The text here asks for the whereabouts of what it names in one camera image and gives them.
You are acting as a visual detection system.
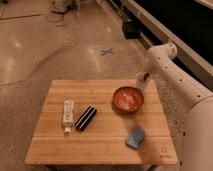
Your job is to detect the white ceramic cup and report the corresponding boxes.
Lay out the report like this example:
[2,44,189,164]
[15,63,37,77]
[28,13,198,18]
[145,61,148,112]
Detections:
[136,73,150,91]

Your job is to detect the long white rail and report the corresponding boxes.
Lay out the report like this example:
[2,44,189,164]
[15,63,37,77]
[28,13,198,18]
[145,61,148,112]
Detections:
[123,0,213,91]

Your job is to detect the black box on floor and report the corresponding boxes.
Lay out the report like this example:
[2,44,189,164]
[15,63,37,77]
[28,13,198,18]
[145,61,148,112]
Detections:
[122,22,140,39]

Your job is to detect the blue sponge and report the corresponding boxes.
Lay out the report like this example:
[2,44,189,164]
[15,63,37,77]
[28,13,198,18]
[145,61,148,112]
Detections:
[126,127,145,149]

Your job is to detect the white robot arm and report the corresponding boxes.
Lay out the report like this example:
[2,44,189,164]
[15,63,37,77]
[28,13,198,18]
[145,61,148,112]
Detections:
[146,43,213,171]

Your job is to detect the wooden table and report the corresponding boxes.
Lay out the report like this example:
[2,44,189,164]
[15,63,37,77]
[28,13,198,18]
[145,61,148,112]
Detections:
[25,80,178,165]

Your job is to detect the white machine base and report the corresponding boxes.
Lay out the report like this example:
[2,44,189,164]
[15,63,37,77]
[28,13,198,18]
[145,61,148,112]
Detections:
[50,0,75,14]

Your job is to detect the red pepper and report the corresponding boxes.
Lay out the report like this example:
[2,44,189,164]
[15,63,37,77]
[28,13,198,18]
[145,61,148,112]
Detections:
[143,73,150,81]

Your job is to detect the orange bowl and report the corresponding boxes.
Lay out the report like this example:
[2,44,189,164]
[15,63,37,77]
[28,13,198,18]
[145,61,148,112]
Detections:
[112,86,144,112]

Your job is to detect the white remote controller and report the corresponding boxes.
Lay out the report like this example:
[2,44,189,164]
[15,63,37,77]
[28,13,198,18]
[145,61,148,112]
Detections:
[62,100,74,134]

